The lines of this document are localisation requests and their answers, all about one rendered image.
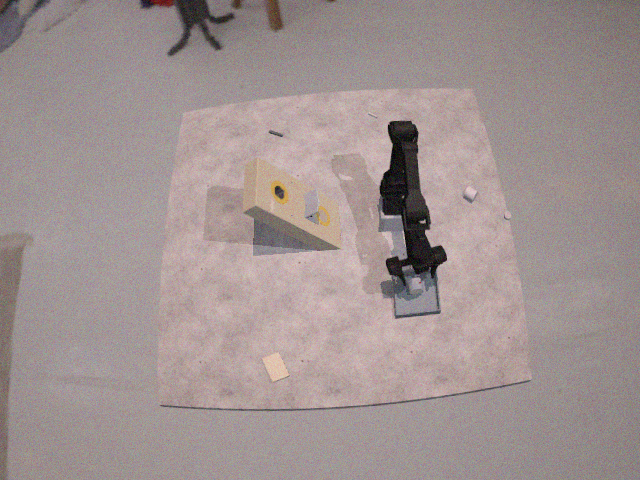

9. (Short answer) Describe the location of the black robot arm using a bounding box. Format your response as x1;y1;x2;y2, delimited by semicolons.
380;120;435;275

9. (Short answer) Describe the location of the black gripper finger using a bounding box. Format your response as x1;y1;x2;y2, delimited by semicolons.
394;270;406;287
430;262;443;279

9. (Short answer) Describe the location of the white round cartridge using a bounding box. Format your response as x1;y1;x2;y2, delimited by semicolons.
408;278;423;294

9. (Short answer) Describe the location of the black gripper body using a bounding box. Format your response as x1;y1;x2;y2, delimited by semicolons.
386;242;447;275

